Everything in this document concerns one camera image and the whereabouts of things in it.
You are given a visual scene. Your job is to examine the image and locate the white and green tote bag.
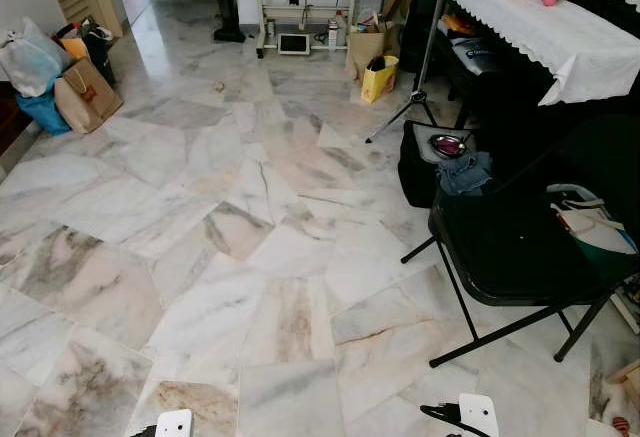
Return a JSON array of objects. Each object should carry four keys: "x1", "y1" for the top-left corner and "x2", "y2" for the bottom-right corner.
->
[{"x1": 546, "y1": 183, "x2": 639, "y2": 258}]

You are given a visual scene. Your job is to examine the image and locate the white shelf with books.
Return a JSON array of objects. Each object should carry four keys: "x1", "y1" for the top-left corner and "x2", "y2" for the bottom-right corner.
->
[{"x1": 612, "y1": 275, "x2": 640, "y2": 336}]

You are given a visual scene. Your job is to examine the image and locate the black folding chair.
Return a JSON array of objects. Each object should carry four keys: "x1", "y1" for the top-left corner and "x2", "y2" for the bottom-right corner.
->
[{"x1": 401, "y1": 107, "x2": 640, "y2": 369}]

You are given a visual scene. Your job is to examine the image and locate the blue denim cloth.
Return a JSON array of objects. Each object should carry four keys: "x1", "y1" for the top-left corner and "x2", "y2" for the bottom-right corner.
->
[{"x1": 437, "y1": 152, "x2": 494, "y2": 197}]

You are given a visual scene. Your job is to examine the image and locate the light wooden box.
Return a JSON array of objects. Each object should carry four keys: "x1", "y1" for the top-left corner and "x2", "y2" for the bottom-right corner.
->
[{"x1": 603, "y1": 360, "x2": 640, "y2": 428}]

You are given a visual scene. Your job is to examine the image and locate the table with white lace cloth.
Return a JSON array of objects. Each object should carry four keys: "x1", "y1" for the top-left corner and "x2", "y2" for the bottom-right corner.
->
[{"x1": 420, "y1": 0, "x2": 640, "y2": 108}]

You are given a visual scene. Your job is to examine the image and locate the white and blue bag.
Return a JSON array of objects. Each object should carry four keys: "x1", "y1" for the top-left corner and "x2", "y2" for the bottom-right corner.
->
[{"x1": 447, "y1": 32, "x2": 516, "y2": 78}]

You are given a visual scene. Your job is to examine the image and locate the black bag with grey flap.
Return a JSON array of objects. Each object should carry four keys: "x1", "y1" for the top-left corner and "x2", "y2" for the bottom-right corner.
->
[{"x1": 397, "y1": 119, "x2": 479, "y2": 209}]

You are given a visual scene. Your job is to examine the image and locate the black tripod stand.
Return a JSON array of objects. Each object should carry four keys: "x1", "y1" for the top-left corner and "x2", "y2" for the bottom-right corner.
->
[{"x1": 364, "y1": 0, "x2": 456, "y2": 145}]

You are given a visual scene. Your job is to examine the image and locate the yellow paper bag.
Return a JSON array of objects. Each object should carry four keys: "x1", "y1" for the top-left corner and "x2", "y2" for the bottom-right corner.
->
[{"x1": 360, "y1": 54, "x2": 400, "y2": 105}]

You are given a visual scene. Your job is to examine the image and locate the brown paper bag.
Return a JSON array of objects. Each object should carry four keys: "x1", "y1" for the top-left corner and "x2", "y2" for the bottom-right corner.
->
[{"x1": 345, "y1": 19, "x2": 398, "y2": 83}]

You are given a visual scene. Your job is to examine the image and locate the white framed foot pedal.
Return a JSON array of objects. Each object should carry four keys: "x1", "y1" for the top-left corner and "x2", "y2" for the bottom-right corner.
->
[{"x1": 277, "y1": 32, "x2": 312, "y2": 56}]

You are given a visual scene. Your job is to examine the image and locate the black upright vacuum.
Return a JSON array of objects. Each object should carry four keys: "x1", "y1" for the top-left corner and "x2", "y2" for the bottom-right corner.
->
[{"x1": 211, "y1": 0, "x2": 247, "y2": 44}]

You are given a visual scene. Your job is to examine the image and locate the tan tote bag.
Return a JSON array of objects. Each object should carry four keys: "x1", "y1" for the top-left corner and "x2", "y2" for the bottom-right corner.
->
[{"x1": 53, "y1": 56, "x2": 125, "y2": 135}]

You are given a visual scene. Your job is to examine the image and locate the black and orange bag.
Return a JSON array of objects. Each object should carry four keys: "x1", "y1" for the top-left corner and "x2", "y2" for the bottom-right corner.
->
[{"x1": 53, "y1": 17, "x2": 118, "y2": 86}]

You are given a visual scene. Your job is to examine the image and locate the white plastic bag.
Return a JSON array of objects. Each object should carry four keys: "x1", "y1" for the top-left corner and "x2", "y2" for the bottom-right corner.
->
[{"x1": 0, "y1": 17, "x2": 73, "y2": 98}]

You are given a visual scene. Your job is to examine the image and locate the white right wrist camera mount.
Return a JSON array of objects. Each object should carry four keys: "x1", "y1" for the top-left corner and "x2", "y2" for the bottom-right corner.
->
[{"x1": 457, "y1": 393, "x2": 500, "y2": 437}]

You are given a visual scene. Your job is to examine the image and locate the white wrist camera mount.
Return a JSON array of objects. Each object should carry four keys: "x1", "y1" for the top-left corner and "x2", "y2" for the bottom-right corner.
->
[
  {"x1": 154, "y1": 409, "x2": 195, "y2": 437},
  {"x1": 457, "y1": 393, "x2": 500, "y2": 437}
]

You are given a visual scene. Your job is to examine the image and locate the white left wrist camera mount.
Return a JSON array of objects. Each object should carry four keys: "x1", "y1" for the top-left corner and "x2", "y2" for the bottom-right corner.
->
[{"x1": 154, "y1": 409, "x2": 195, "y2": 437}]

